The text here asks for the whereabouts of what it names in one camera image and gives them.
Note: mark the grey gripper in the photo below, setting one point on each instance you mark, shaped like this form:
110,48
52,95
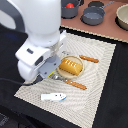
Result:
47,68

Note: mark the fork with wooden handle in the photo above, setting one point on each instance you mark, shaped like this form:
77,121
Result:
70,82

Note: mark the grey saucepan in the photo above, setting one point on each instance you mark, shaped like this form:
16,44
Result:
94,13

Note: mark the grey pot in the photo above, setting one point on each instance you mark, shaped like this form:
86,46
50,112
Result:
70,12

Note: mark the beige bowl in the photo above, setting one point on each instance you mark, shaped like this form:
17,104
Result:
122,15

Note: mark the brown stove board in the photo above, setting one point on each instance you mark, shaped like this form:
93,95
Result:
108,28

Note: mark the red tomato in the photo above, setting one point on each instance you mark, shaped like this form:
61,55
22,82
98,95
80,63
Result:
69,5

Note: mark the white striped placemat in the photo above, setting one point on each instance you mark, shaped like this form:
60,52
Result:
80,106

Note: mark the orange bread loaf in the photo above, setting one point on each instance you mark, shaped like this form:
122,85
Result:
71,66

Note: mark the knife with wooden handle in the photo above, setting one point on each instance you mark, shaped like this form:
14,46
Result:
82,57

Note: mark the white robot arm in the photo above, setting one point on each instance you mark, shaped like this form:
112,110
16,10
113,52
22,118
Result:
40,20

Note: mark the beige round plate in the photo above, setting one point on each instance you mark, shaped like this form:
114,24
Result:
68,75

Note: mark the white toy fish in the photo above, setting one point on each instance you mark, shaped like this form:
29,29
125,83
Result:
53,97

